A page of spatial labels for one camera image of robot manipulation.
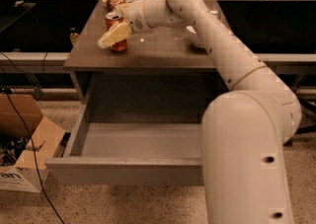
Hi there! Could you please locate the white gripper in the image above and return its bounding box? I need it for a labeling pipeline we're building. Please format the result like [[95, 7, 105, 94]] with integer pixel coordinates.
[[98, 0, 151, 48]]

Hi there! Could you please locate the red coke can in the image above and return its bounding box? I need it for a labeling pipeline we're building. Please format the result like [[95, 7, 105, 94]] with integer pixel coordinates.
[[105, 11, 127, 52]]

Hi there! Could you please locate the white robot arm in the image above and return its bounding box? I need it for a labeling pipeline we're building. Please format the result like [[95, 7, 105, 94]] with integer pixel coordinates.
[[98, 0, 301, 224]]

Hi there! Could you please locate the grey open top drawer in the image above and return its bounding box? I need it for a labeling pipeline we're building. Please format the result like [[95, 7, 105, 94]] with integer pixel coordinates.
[[46, 74, 213, 186]]

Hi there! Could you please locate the small bottle behind cabinet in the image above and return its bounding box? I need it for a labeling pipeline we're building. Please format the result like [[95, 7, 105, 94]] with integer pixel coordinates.
[[69, 28, 80, 45]]

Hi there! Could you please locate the white bowl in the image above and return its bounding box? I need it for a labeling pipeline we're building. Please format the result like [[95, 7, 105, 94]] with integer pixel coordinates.
[[186, 26, 204, 48]]

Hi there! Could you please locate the grey cabinet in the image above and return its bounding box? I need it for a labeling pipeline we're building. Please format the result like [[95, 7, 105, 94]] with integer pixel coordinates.
[[64, 4, 228, 123]]

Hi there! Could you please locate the cardboard box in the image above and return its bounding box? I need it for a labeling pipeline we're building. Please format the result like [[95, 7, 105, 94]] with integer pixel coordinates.
[[0, 94, 65, 192]]

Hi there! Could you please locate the black cable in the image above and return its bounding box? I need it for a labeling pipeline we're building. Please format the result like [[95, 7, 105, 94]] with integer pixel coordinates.
[[0, 51, 66, 224]]

